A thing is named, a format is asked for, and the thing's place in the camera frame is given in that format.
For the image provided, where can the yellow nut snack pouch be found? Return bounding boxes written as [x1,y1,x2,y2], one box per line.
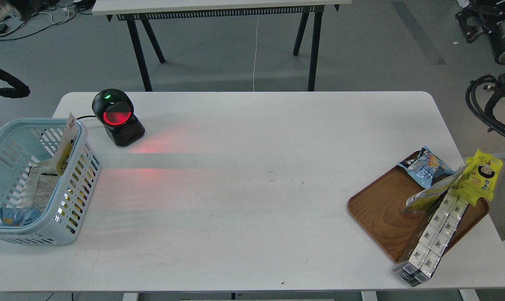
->
[52,113,79,176]

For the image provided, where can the brown wooden tray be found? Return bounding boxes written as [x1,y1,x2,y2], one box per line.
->
[347,151,490,264]

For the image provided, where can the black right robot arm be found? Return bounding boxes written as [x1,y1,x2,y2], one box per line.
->
[455,0,505,138]

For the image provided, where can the background table black legs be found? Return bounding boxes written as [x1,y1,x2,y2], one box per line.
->
[92,0,350,92]

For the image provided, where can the floor cables and power strip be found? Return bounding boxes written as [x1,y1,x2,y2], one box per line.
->
[0,0,95,42]

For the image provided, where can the blue snack bag in basket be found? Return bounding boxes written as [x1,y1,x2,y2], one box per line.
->
[0,207,41,227]

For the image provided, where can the yellow pouch on tray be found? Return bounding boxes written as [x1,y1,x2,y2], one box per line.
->
[403,165,468,213]

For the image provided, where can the black barcode scanner red window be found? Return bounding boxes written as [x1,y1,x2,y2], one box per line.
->
[92,88,145,147]

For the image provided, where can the blue chip snack bag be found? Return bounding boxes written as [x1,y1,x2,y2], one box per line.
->
[398,145,454,189]

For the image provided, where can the white snack bag in basket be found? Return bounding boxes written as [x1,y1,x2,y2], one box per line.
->
[14,159,59,213]

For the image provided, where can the silver white long snack pack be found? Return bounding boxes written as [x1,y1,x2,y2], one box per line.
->
[393,193,468,287]

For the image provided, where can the light blue plastic basket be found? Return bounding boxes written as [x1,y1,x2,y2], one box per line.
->
[0,118,101,245]

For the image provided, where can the white hanging cable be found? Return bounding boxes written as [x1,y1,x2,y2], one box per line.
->
[252,15,260,92]

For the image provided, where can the yellow cartoon face snack bag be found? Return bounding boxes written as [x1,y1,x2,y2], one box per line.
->
[451,149,503,206]

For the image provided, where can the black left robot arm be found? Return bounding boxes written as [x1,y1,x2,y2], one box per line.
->
[0,0,57,99]

